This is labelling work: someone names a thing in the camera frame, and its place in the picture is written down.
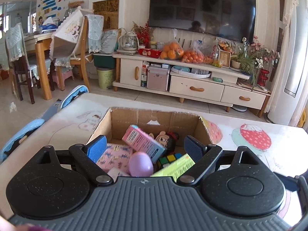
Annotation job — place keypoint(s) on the glass kettle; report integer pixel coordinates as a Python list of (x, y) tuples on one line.
[(127, 43)]

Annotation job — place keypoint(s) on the wooden dining table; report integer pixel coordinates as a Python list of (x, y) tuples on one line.
[(45, 65)]

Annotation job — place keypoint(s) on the dark green storage box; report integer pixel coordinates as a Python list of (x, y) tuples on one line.
[(103, 61)]

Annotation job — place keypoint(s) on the artificial flower bouquet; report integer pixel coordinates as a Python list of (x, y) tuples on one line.
[(258, 61)]

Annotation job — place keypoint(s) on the bag of large oranges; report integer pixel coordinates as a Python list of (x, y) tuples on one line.
[(170, 53)]

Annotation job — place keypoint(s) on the blue padded chair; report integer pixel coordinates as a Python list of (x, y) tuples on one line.
[(74, 92)]

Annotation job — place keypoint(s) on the light green trash bin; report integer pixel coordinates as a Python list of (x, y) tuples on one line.
[(105, 78)]

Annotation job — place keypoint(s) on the framed picture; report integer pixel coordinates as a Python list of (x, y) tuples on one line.
[(224, 59)]

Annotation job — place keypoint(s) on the light blue lace cloth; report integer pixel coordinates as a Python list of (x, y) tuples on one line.
[(95, 31)]

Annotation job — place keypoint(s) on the stack of flat books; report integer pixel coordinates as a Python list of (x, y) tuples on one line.
[(247, 84)]

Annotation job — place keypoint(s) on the white standing air conditioner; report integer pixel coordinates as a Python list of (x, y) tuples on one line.
[(293, 65)]

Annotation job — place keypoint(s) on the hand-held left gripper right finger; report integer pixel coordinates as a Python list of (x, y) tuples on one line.
[(195, 149)]

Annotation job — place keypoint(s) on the green medicine box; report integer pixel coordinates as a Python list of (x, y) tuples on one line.
[(175, 168)]

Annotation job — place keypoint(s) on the red flat box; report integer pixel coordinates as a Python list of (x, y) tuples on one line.
[(149, 53)]

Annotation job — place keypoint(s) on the bag of small oranges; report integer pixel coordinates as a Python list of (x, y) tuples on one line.
[(192, 56)]

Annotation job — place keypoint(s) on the doll with black hair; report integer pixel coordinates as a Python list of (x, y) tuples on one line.
[(166, 139)]

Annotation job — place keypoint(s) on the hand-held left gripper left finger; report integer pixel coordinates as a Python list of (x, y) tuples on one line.
[(96, 149)]

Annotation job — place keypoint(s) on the multicoloured puzzle cube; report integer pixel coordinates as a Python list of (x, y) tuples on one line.
[(168, 160)]

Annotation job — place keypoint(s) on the yellow plastic object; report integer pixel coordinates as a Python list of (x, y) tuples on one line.
[(300, 121)]

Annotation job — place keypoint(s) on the pink box with blue figures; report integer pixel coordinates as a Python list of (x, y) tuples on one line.
[(115, 157)]

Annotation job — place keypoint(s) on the white round tray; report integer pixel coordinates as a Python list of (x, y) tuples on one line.
[(187, 73)]

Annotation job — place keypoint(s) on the pink stool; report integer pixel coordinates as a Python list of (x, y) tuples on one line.
[(63, 77)]

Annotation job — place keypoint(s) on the light wooden chair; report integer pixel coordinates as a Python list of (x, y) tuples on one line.
[(83, 53)]

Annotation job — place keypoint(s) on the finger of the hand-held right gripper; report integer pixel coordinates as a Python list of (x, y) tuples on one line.
[(288, 181)]

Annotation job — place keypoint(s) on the red vase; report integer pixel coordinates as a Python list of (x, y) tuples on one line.
[(264, 77)]

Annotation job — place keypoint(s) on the red berry branches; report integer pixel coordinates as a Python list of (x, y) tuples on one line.
[(143, 33)]

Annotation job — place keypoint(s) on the dark chair with lace cover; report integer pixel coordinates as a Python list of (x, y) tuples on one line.
[(21, 74)]

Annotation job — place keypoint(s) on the white bathroom scale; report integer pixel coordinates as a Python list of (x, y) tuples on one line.
[(239, 108)]

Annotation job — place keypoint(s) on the pink box with blue end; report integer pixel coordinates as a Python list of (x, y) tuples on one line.
[(142, 142)]

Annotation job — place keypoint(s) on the small green box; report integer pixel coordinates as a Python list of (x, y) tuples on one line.
[(217, 80)]

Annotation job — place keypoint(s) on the cardboard box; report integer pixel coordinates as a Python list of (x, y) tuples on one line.
[(144, 118)]

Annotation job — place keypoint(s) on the pink storage case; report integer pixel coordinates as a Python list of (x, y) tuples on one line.
[(157, 79)]

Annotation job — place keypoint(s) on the white TV cabinet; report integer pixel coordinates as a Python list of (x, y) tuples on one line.
[(192, 89)]

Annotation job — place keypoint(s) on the potted spider plant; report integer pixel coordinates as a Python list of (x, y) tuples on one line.
[(236, 64)]

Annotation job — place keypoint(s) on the tissue box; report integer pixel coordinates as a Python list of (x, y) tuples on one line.
[(49, 26)]

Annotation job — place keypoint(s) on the white printed bag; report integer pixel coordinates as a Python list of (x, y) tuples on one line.
[(108, 41)]

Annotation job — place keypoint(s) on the white cartoon cloth bag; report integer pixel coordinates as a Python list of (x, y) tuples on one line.
[(69, 28)]

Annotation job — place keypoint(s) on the black television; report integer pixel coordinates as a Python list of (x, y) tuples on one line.
[(202, 4)]

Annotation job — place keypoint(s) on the purple pink plastic egg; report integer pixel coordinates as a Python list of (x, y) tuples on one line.
[(140, 164)]

